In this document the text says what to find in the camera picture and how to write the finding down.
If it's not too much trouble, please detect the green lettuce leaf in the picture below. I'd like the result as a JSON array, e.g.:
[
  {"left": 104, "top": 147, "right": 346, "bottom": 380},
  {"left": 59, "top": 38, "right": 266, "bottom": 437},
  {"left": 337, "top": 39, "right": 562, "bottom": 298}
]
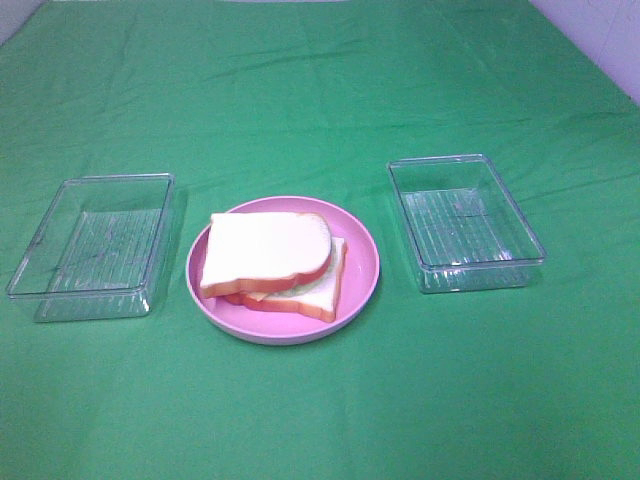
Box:
[{"left": 291, "top": 251, "right": 335, "bottom": 295}]

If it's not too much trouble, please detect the toast bread slice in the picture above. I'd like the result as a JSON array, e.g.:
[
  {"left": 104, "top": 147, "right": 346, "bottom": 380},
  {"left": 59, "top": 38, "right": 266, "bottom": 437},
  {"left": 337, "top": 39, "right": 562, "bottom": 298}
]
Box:
[
  {"left": 200, "top": 212, "right": 332, "bottom": 297},
  {"left": 224, "top": 237, "right": 348, "bottom": 323}
]

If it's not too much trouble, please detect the yellow cheese slice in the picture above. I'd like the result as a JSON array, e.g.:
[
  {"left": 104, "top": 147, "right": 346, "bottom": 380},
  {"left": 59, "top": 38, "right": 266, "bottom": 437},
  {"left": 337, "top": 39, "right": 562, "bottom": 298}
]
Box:
[{"left": 245, "top": 292, "right": 268, "bottom": 301}]

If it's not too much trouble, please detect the pink round plate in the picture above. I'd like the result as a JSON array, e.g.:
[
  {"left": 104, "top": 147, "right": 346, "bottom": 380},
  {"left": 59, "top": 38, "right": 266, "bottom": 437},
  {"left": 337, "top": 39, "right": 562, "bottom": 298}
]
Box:
[{"left": 185, "top": 196, "right": 380, "bottom": 345}]

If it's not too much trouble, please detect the right clear plastic container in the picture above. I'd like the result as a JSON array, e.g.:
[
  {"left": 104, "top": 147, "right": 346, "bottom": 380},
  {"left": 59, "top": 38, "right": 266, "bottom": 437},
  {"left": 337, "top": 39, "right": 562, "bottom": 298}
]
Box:
[{"left": 387, "top": 153, "right": 546, "bottom": 294}]

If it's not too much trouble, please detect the clear plastic container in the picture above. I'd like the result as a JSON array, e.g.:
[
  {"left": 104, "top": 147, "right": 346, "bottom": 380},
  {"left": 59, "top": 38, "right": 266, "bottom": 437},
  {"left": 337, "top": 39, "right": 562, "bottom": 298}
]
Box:
[
  {"left": 387, "top": 153, "right": 546, "bottom": 294},
  {"left": 6, "top": 173, "right": 175, "bottom": 323}
]

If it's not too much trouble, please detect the green tablecloth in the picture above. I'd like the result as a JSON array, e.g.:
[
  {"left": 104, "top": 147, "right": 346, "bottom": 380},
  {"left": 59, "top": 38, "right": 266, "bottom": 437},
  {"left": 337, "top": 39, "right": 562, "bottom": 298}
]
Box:
[{"left": 1, "top": 1, "right": 639, "bottom": 479}]

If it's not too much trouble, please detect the left clear plastic container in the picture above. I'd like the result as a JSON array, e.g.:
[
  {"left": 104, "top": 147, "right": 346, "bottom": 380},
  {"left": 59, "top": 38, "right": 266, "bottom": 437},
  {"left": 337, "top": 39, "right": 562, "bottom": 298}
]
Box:
[{"left": 6, "top": 173, "right": 175, "bottom": 323}]

